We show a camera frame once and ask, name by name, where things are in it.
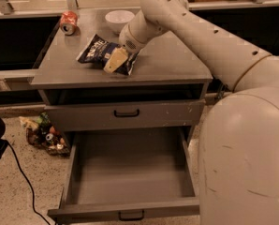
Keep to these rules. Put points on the pile of snacks on floor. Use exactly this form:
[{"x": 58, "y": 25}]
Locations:
[{"x": 41, "y": 134}]

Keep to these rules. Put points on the crushed orange soda can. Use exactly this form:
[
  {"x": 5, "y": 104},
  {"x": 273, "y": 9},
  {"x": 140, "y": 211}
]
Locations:
[{"x": 68, "y": 22}]

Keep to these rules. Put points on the white ceramic bowl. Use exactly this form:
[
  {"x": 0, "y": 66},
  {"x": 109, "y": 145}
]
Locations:
[{"x": 117, "y": 19}]

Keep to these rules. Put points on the closed grey middle drawer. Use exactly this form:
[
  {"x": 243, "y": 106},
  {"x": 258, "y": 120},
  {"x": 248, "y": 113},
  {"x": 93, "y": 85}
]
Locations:
[{"x": 150, "y": 114}]

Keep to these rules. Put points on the blue chip bag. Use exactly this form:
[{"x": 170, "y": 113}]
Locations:
[{"x": 94, "y": 52}]

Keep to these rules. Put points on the grey drawer cabinet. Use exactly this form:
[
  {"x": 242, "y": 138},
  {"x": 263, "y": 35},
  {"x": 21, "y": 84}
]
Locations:
[{"x": 164, "y": 71}]

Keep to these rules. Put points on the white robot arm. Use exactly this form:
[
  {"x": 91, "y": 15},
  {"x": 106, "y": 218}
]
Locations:
[{"x": 238, "y": 154}]

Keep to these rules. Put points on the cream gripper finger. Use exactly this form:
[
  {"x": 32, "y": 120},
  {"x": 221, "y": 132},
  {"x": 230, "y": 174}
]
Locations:
[{"x": 114, "y": 57}]

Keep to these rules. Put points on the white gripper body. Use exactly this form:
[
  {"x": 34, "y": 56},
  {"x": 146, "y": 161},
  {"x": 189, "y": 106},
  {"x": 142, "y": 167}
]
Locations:
[{"x": 129, "y": 40}]

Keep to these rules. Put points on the open grey bottom drawer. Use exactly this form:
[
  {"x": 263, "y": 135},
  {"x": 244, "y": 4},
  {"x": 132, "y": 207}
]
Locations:
[{"x": 127, "y": 175}]

